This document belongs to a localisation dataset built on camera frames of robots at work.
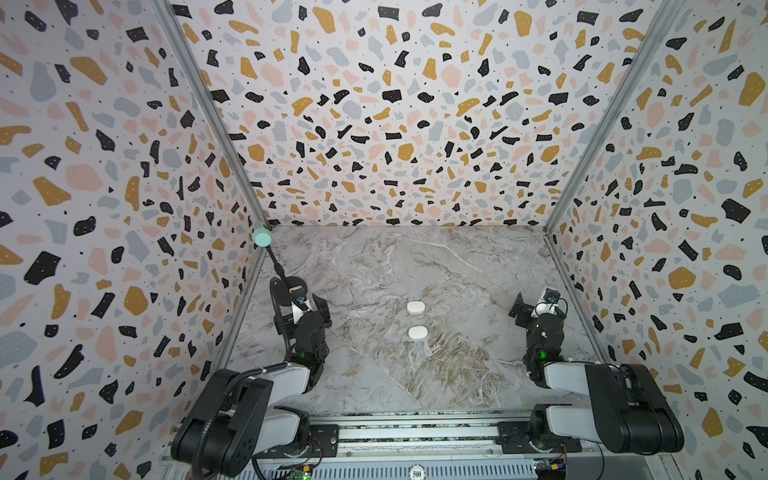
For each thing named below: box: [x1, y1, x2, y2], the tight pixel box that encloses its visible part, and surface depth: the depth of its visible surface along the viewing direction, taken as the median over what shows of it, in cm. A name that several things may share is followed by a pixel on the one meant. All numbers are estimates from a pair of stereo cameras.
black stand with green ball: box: [252, 227, 308, 296], surface depth 74 cm
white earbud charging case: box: [406, 301, 426, 314], surface depth 100 cm
